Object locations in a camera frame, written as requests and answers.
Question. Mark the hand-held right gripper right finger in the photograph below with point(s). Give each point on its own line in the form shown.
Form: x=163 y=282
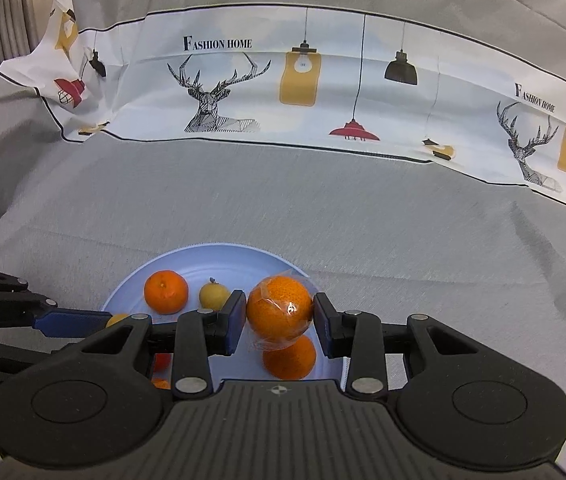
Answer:
x=323 y=327

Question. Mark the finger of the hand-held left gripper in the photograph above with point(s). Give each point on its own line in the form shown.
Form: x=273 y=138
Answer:
x=8 y=352
x=70 y=324

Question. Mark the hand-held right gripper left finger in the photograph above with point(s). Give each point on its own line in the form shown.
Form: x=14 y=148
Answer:
x=235 y=322

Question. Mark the small yellow fruit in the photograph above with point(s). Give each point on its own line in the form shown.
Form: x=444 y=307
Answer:
x=117 y=320
x=214 y=295

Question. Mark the bare orange mandarin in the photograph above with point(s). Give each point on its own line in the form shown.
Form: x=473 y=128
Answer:
x=165 y=291
x=290 y=360

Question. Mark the plastic-wrapped orange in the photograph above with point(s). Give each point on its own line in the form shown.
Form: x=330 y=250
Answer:
x=280 y=307
x=161 y=384

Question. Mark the blue plate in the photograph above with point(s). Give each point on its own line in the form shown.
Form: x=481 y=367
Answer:
x=243 y=265

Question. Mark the small red tomato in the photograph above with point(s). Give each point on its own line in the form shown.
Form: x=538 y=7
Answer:
x=163 y=362

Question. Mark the grey printed blanket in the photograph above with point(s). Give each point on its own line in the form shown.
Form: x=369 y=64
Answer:
x=313 y=200

